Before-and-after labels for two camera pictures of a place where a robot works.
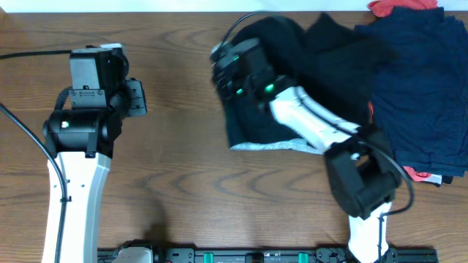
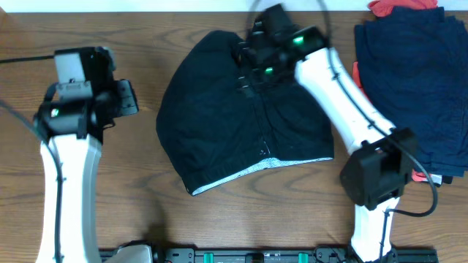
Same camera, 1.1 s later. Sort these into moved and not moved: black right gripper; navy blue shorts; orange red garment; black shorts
Moved: black right gripper; black shorts
Not moved: orange red garment; navy blue shorts
